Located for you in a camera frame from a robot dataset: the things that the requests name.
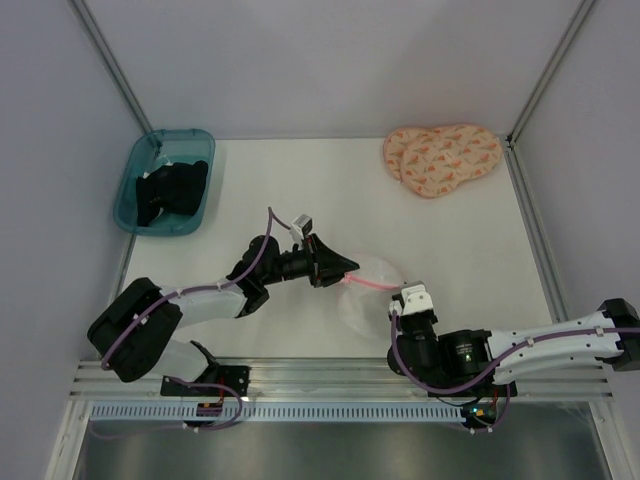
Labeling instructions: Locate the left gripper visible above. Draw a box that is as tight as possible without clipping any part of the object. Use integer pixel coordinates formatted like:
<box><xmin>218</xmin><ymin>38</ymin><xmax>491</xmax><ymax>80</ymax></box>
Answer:
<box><xmin>262</xmin><ymin>233</ymin><xmax>360</xmax><ymax>288</ymax></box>

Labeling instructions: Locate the left aluminium frame post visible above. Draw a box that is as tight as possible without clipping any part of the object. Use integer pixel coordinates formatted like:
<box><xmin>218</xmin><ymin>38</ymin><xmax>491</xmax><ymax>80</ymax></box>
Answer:
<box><xmin>67</xmin><ymin>0</ymin><xmax>153</xmax><ymax>134</ymax></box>

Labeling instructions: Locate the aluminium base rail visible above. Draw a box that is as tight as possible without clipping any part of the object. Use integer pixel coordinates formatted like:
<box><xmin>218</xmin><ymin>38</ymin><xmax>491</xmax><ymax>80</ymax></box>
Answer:
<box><xmin>70</xmin><ymin>357</ymin><xmax>613</xmax><ymax>403</ymax></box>

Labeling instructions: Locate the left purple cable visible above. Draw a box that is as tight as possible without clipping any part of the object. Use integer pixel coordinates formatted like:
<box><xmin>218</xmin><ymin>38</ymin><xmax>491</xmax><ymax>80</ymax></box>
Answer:
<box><xmin>99</xmin><ymin>205</ymin><xmax>296</xmax><ymax>371</ymax></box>

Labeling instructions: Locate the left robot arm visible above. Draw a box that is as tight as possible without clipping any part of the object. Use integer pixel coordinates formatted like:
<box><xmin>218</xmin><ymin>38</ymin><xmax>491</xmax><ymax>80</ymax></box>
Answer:
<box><xmin>87</xmin><ymin>234</ymin><xmax>360</xmax><ymax>396</ymax></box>

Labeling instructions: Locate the white mesh laundry bag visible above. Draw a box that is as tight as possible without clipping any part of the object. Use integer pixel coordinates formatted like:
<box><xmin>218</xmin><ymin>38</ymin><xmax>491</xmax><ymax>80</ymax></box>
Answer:
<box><xmin>337</xmin><ymin>253</ymin><xmax>406</xmax><ymax>340</ymax></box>

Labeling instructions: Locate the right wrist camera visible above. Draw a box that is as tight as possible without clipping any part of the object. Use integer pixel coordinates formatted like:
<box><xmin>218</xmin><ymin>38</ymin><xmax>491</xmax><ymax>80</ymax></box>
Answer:
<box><xmin>389</xmin><ymin>282</ymin><xmax>434</xmax><ymax>317</ymax></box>

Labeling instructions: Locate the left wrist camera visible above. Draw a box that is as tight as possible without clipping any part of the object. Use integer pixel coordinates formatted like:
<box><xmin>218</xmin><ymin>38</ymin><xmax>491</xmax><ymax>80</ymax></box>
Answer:
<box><xmin>289</xmin><ymin>214</ymin><xmax>313</xmax><ymax>246</ymax></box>

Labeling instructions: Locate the black garment in bin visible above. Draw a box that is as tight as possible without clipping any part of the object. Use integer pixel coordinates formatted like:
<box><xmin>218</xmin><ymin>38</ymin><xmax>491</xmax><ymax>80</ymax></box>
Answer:
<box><xmin>135</xmin><ymin>160</ymin><xmax>209</xmax><ymax>227</ymax></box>

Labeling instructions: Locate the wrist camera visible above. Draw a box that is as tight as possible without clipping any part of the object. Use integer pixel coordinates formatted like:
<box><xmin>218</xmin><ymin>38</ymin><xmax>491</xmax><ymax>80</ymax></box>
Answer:
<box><xmin>289</xmin><ymin>214</ymin><xmax>313</xmax><ymax>246</ymax></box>
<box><xmin>389</xmin><ymin>282</ymin><xmax>434</xmax><ymax>317</ymax></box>

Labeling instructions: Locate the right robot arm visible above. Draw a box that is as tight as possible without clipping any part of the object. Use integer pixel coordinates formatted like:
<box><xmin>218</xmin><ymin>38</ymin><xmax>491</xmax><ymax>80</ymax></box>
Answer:
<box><xmin>387</xmin><ymin>292</ymin><xmax>639</xmax><ymax>397</ymax></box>

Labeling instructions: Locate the floral padded laundry bag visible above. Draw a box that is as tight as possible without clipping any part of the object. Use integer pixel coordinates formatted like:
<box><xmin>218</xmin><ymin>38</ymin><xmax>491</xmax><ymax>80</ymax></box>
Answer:
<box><xmin>382</xmin><ymin>124</ymin><xmax>503</xmax><ymax>199</ymax></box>

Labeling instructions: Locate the white slotted cable duct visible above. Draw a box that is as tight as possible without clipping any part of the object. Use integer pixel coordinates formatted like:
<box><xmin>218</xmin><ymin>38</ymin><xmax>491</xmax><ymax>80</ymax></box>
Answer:
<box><xmin>90</xmin><ymin>401</ymin><xmax>463</xmax><ymax>423</ymax></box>

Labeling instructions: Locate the right aluminium frame post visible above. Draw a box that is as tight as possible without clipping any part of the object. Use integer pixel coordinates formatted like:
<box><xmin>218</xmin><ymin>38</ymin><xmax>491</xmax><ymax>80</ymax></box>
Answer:
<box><xmin>506</xmin><ymin>0</ymin><xmax>599</xmax><ymax>146</ymax></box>

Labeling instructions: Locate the aluminium frame post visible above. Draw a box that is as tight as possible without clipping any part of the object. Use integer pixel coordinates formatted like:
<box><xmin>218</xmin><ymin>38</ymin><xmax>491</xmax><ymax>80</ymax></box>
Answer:
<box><xmin>506</xmin><ymin>0</ymin><xmax>599</xmax><ymax>146</ymax></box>
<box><xmin>67</xmin><ymin>0</ymin><xmax>153</xmax><ymax>134</ymax></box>

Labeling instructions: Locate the teal plastic bin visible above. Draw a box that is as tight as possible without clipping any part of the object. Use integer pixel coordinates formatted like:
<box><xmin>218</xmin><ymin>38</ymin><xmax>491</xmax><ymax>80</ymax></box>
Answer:
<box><xmin>112</xmin><ymin>128</ymin><xmax>216</xmax><ymax>237</ymax></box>

